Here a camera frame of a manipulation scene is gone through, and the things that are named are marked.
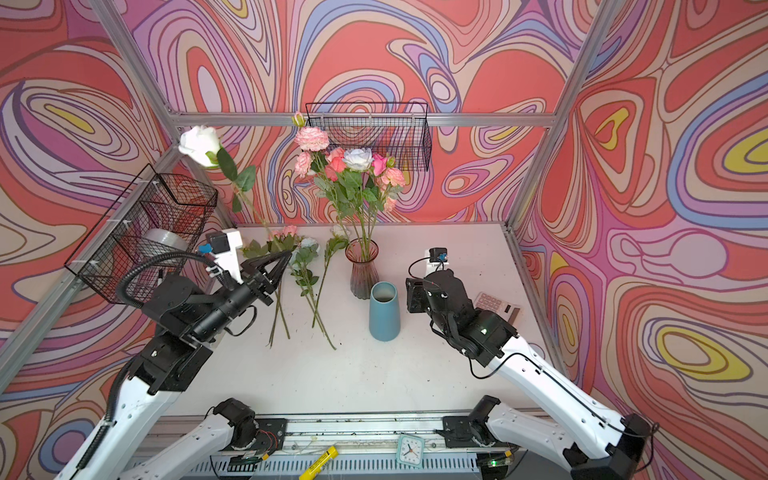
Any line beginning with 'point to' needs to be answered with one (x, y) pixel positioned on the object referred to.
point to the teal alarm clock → (410, 451)
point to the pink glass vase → (364, 272)
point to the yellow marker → (309, 473)
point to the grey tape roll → (167, 237)
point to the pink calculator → (507, 309)
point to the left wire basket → (158, 214)
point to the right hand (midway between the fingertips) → (415, 289)
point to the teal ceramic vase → (384, 311)
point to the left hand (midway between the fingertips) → (295, 253)
